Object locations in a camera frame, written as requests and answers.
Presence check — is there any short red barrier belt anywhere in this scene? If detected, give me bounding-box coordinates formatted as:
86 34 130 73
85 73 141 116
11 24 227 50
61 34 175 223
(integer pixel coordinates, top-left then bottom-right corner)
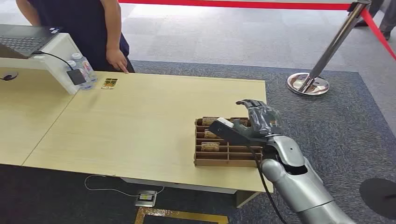
360 7 396 61

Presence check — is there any person's left hand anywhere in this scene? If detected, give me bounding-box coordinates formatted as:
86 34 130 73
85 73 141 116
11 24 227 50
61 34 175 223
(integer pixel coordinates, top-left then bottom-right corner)
106 48 130 74

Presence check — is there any black round floor disc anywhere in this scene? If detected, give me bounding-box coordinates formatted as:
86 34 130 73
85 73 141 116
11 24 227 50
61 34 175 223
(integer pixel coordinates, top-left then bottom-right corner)
359 177 396 220

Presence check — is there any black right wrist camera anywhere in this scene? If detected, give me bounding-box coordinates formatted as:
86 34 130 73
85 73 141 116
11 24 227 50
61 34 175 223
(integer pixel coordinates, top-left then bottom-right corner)
208 117 269 148

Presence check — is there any patterned brown card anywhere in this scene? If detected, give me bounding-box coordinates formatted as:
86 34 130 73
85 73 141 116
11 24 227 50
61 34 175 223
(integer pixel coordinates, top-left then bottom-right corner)
100 77 119 91
204 129 221 140
200 141 220 153
202 116 220 126

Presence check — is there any cardboard card holder box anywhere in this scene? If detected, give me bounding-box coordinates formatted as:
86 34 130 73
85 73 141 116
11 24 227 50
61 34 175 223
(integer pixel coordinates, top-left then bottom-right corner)
193 116 264 168

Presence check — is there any white desk underside beam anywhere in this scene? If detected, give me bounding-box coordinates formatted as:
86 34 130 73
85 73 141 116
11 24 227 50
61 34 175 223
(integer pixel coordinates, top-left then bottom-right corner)
120 176 239 195

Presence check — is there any long red barrier belt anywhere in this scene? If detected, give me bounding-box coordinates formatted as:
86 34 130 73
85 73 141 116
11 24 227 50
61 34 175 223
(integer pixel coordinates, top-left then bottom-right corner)
118 0 354 11

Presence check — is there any black laptop power cable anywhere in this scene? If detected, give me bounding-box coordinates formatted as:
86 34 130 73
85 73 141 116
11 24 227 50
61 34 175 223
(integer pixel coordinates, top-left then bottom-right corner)
32 50 76 71

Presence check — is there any person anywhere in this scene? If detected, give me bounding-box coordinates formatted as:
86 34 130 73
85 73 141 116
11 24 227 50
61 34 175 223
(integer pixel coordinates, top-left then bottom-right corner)
15 0 136 74

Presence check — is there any metal floor socket box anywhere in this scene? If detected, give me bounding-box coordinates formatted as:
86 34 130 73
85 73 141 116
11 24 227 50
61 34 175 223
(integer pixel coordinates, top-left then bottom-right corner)
134 189 158 208

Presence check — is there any clear plastic water bottle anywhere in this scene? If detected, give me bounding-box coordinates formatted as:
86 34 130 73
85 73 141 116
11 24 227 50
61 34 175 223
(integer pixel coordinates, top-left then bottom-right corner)
65 60 94 91
71 52 99 84

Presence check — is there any thin white floor cable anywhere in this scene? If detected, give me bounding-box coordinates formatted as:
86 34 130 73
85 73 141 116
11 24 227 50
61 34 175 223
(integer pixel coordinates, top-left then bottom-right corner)
84 175 165 198

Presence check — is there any wooden desk leg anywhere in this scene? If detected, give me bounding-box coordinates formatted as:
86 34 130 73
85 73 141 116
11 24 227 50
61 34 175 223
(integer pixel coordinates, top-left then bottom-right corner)
235 189 261 209

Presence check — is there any white desk riser shelf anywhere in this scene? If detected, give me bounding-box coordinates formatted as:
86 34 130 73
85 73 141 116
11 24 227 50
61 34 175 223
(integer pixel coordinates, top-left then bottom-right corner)
0 33 82 96

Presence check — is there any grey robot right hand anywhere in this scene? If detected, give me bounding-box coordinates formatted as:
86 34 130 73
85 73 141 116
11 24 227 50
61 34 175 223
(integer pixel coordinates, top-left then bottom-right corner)
233 98 284 139

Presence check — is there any black desk cable grommet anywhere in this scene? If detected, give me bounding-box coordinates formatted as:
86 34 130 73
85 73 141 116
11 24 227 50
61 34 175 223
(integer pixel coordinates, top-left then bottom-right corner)
0 71 20 82

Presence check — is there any grey laptop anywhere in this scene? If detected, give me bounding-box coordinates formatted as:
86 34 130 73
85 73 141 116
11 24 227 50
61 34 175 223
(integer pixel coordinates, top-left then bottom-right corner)
0 24 63 59

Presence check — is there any black power adapter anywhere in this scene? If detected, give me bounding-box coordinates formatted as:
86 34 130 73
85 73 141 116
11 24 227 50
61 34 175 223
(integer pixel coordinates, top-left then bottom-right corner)
66 69 87 86

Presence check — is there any chrome stanchion post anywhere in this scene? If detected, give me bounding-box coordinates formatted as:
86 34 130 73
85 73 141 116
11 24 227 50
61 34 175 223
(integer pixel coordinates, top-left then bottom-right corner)
286 0 372 98

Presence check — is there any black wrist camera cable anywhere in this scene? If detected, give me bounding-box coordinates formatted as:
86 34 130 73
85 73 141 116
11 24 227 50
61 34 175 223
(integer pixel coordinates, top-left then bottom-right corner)
247 145 289 224

